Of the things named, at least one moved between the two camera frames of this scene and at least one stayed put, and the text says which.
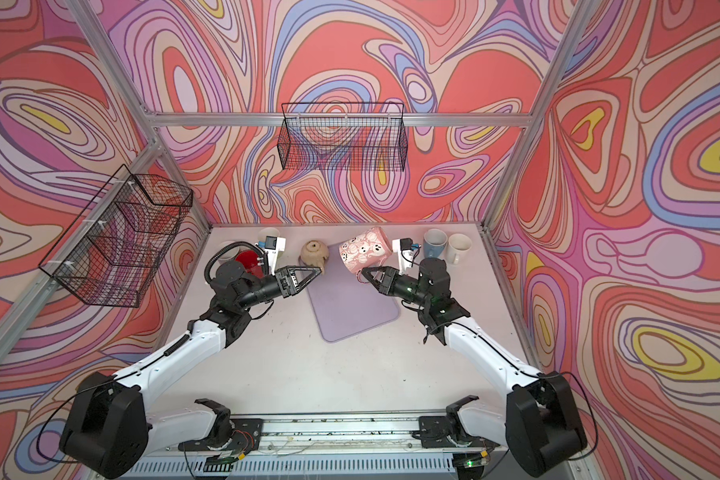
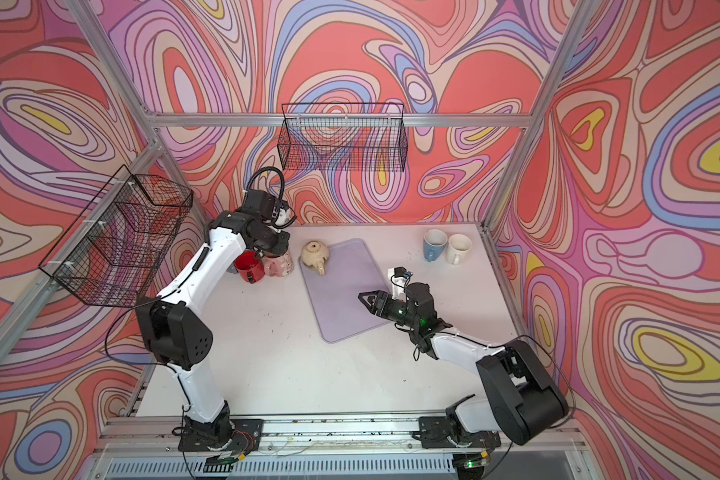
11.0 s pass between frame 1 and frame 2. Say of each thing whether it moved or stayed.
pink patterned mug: moved
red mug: stayed
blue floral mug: stayed
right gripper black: moved
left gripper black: moved
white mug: stayed
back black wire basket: stayed
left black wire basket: stayed
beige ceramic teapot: stayed
